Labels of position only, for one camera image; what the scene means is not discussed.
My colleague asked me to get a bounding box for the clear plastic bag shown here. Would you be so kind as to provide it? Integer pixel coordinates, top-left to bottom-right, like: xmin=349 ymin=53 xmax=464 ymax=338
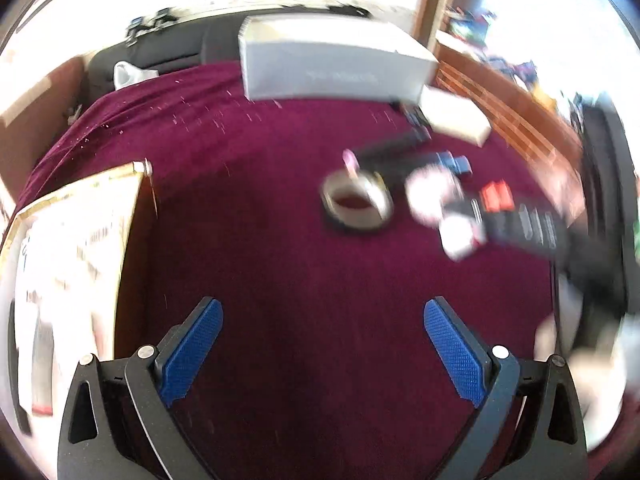
xmin=113 ymin=61 xmax=158 ymax=90

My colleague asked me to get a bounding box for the small cream box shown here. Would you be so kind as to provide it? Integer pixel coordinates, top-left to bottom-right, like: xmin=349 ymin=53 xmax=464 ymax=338
xmin=419 ymin=85 xmax=492 ymax=149

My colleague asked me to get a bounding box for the silver patterned box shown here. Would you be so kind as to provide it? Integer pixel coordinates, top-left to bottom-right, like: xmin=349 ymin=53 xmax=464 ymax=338
xmin=237 ymin=12 xmax=440 ymax=103

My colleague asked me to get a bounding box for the maroon tablecloth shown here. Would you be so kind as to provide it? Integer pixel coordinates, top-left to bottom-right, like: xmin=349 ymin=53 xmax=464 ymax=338
xmin=10 ymin=60 xmax=586 ymax=480

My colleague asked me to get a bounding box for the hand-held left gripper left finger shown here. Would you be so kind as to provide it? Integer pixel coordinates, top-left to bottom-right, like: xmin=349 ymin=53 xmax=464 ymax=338
xmin=57 ymin=296 xmax=225 ymax=480

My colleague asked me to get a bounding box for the tape roll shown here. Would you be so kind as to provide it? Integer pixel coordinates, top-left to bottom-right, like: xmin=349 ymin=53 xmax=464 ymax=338
xmin=321 ymin=169 xmax=395 ymax=235

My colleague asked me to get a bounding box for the wooden window frame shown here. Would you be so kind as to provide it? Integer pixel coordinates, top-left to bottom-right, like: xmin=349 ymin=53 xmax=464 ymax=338
xmin=414 ymin=0 xmax=463 ymax=53

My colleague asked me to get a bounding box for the gold-rimmed white cardboard box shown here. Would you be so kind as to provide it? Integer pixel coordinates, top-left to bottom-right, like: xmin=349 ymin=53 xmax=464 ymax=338
xmin=0 ymin=159 xmax=158 ymax=436

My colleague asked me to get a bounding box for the wooden bench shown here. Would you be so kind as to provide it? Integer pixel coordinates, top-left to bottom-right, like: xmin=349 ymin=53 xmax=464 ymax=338
xmin=434 ymin=30 xmax=588 ymax=216

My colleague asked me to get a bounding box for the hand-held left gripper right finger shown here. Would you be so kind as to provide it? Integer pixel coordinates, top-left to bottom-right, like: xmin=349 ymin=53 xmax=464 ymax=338
xmin=423 ymin=296 xmax=588 ymax=480

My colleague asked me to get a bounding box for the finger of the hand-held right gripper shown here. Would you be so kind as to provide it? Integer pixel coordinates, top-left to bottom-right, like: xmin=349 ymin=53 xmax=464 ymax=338
xmin=346 ymin=127 xmax=441 ymax=187

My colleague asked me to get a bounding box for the black sofa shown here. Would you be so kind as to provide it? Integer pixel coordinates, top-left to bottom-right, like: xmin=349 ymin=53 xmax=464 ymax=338
xmin=82 ymin=15 xmax=251 ymax=103

